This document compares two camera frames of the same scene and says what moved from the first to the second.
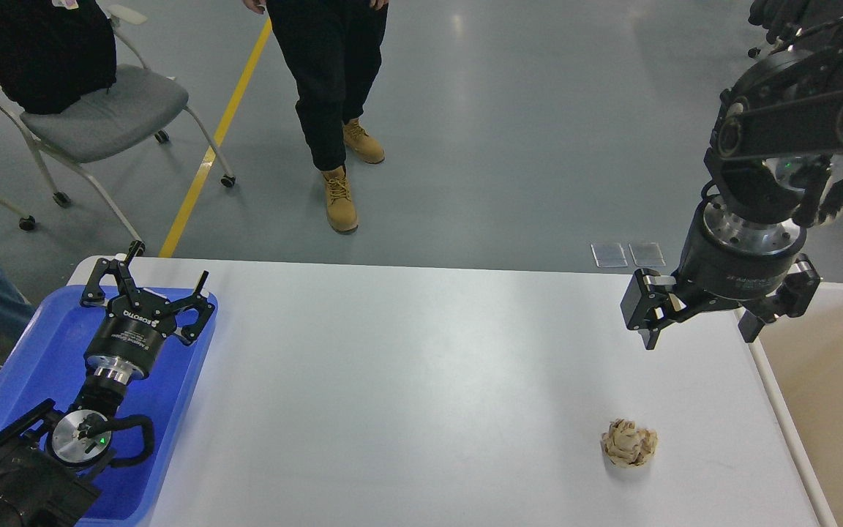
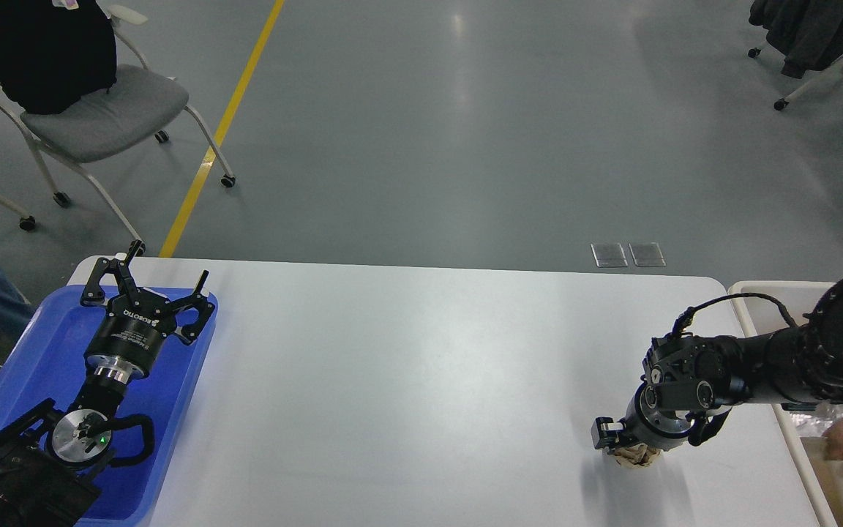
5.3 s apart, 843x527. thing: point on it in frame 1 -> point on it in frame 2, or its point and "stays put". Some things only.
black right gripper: x=727 y=255 -> x=645 y=422
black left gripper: x=126 y=342 stays put
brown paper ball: x=626 y=446 stays put
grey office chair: x=140 y=101 stays put
